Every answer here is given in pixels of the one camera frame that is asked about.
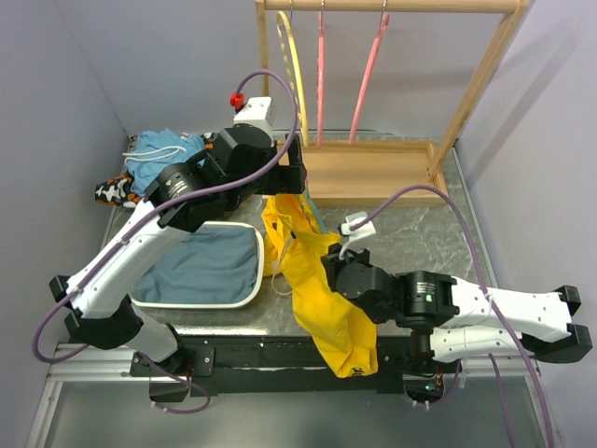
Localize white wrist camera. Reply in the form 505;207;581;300
233;96;273;136
339;211;377;259

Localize blue cloth in basket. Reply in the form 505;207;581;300
132;225;258;304

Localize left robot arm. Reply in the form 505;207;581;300
49;124;306;375

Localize green hanger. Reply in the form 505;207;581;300
303;189;327;234

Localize pink hanger left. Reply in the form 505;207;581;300
316;11;326;147

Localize pink hanger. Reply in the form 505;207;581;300
349;13;390;144
316;11;326;147

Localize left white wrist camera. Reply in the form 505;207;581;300
233;96;273;136

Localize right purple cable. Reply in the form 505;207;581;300
349;184;556;448

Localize pink hanger right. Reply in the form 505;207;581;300
349;13;390;144

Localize yellow hanger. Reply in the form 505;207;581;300
275;11;309;147

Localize aluminium rail frame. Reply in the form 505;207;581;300
22;339;561;448

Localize white laundry basket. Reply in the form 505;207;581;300
128;220;266;311

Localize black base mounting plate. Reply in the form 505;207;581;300
130;336;460;403

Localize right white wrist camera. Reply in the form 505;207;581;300
339;211;377;259

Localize yellow shorts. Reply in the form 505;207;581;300
261;194;379;378

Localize light blue shorts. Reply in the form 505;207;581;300
123;129;205;197

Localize patterned black orange shorts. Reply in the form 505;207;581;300
94;133;217;208

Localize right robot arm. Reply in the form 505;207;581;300
320;244;593;376

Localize wooden hanger rack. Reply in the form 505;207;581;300
256;0;530;208

